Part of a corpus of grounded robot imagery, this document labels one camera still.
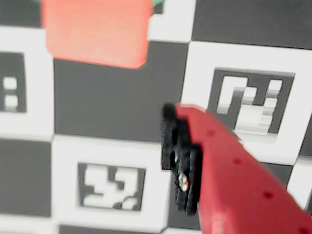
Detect green ring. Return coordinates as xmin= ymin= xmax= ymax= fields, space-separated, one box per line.
xmin=33 ymin=0 xmax=164 ymax=6

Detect checkerboard marker mat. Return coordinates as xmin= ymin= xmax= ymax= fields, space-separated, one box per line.
xmin=0 ymin=0 xmax=312 ymax=234

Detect orange cube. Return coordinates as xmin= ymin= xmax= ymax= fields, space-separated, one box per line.
xmin=42 ymin=0 xmax=153 ymax=70

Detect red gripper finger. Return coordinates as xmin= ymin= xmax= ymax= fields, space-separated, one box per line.
xmin=160 ymin=102 xmax=312 ymax=234

